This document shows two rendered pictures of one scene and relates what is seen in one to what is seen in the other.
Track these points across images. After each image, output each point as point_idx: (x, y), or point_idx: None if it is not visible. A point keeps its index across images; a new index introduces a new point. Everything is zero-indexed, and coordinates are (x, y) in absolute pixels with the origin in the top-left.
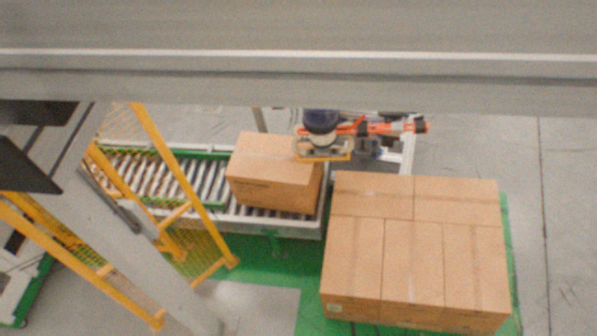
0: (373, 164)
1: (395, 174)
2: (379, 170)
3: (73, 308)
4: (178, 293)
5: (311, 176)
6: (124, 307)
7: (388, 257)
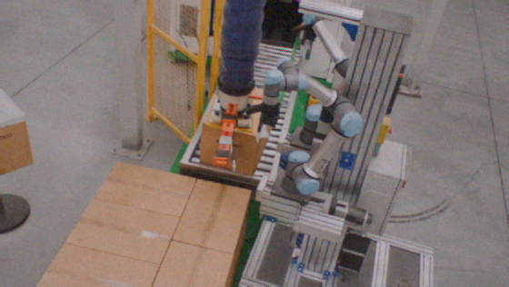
0: (283, 261)
1: (237, 238)
2: (274, 264)
3: (178, 80)
4: (124, 55)
5: (213, 127)
6: (171, 102)
7: (134, 212)
